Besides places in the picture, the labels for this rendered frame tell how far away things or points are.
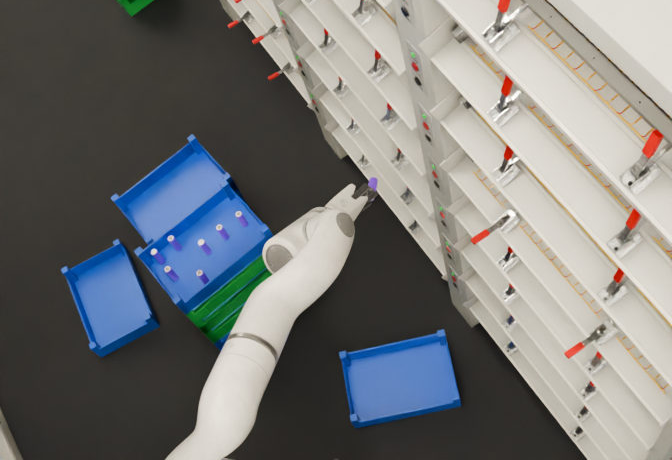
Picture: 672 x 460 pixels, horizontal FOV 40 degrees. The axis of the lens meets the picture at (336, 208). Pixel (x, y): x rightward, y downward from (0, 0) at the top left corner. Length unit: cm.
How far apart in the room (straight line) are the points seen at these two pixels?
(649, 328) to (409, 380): 125
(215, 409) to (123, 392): 143
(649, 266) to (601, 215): 10
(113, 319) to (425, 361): 97
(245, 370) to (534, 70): 63
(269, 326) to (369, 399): 115
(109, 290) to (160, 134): 57
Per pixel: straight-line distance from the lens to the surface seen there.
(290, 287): 154
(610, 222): 131
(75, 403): 289
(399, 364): 263
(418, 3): 137
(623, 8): 96
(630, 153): 115
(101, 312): 294
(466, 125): 161
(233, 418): 142
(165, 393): 278
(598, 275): 149
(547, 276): 169
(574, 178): 134
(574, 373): 203
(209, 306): 242
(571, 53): 119
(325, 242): 155
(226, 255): 241
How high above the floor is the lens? 251
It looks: 62 degrees down
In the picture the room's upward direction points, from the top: 22 degrees counter-clockwise
